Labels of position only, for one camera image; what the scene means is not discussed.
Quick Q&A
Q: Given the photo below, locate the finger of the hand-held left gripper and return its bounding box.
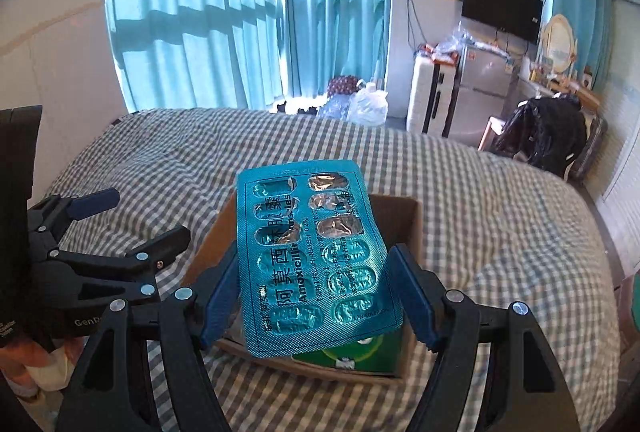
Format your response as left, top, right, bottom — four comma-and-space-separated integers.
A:
45, 225, 192, 305
27, 188, 121, 258

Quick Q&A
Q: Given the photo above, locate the black wall television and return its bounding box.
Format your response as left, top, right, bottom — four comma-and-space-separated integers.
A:
461, 0, 544, 45

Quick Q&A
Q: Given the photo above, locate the green medicine box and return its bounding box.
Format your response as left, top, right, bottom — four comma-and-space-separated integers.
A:
292, 329, 406, 375

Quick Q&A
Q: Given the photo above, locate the white hard suitcase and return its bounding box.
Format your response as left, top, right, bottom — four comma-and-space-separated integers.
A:
406, 57, 458, 138

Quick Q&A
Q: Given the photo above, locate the grey checkered blanket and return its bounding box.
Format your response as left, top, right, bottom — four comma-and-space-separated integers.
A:
30, 107, 626, 432

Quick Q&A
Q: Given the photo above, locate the teal blister pack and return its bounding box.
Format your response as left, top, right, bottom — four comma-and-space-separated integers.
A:
235, 159, 405, 358

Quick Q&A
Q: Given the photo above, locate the black jacket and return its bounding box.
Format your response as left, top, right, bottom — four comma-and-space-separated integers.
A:
492, 94, 587, 178

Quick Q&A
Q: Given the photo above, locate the person's left hand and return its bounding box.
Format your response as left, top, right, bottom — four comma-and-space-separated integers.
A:
0, 339, 81, 400

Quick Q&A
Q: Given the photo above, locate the cardboard box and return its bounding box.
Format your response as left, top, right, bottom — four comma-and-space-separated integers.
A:
180, 192, 423, 380

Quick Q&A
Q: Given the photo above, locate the silver suitcase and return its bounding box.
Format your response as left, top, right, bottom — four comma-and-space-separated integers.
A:
570, 114, 609, 183

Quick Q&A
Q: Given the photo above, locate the wide teal window curtain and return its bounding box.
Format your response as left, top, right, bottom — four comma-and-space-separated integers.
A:
102, 0, 291, 113

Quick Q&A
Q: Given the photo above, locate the silver small fridge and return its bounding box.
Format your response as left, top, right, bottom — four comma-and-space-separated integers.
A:
450, 43, 518, 145

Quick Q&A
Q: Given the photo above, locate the white dressing table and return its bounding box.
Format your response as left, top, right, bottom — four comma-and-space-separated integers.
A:
517, 69, 603, 113

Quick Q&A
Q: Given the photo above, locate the oval white vanity mirror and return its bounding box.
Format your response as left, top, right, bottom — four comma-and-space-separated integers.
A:
542, 14, 576, 75

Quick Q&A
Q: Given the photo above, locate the clear water jug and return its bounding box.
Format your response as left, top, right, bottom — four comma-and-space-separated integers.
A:
348, 82, 390, 128

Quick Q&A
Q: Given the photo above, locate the purple patterned bag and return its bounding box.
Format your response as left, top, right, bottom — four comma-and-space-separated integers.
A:
327, 75, 362, 99

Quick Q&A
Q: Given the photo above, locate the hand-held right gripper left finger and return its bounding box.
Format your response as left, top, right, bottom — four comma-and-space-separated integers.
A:
55, 239, 246, 432

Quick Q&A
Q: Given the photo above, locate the pack of water bottles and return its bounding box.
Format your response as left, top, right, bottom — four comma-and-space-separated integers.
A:
317, 94, 358, 120

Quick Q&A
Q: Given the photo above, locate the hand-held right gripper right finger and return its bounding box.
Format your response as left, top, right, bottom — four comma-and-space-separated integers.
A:
389, 243, 581, 432

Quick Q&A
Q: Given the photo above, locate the white slatted wardrobe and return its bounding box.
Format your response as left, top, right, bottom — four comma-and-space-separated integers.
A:
585, 0, 640, 273

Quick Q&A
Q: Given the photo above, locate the clear plastic bag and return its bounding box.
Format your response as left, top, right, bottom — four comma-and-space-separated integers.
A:
435, 24, 501, 63

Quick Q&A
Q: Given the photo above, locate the blue wall cable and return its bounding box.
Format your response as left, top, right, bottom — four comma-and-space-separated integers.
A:
407, 0, 426, 55

